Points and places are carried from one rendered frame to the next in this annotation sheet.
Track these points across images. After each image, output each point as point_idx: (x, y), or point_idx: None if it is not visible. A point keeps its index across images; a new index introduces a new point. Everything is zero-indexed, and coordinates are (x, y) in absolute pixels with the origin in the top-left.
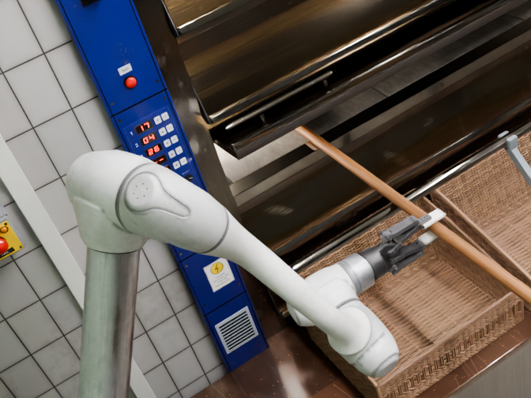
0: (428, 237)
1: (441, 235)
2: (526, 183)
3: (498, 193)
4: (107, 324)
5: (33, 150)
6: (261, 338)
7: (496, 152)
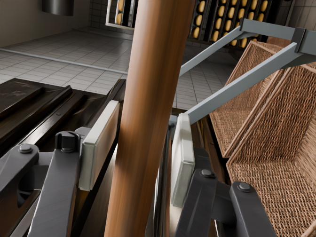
0: (177, 160)
1: (140, 77)
2: (295, 184)
3: (300, 208)
4: None
5: None
6: None
7: None
